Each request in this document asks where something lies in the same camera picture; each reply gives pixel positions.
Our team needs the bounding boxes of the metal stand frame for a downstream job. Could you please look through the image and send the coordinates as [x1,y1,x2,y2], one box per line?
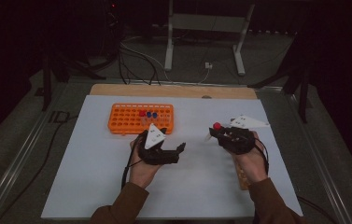
[163,0,257,77]

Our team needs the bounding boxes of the person's right hand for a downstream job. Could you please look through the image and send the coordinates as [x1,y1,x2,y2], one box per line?
[231,130,270,185]

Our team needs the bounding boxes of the white cable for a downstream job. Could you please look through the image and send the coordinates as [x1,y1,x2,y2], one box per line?
[196,67,211,85]

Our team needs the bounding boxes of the person's left hand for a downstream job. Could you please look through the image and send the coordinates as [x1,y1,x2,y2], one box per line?
[129,139,165,189]

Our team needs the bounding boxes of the orange plastic tube rack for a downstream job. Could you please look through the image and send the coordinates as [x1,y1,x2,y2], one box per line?
[107,103,175,136]

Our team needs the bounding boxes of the black stand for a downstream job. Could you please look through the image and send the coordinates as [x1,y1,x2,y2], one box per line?
[247,31,313,124]
[41,46,106,111]

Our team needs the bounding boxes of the long black floor cable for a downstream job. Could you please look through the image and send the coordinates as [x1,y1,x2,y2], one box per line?
[0,115,79,224]

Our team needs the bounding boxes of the black floor cables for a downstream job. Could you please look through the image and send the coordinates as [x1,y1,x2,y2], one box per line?
[117,43,162,87]

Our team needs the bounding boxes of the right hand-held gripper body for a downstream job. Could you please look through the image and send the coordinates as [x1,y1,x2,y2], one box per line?
[217,115,270,156]

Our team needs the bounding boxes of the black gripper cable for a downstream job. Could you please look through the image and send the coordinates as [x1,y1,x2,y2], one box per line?
[121,136,144,190]
[253,138,336,224]

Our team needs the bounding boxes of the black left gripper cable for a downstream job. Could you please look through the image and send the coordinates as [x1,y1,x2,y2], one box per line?
[121,136,144,190]

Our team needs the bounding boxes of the red-capped clear tube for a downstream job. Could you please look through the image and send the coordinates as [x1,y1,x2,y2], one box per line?
[204,121,222,143]
[138,109,148,125]

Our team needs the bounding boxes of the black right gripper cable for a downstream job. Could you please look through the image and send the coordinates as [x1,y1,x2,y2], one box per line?
[253,138,336,224]

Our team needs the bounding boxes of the wooden table board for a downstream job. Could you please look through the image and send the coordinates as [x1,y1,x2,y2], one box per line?
[89,83,259,101]

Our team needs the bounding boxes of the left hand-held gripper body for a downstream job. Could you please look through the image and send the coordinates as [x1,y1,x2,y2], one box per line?
[136,123,181,166]

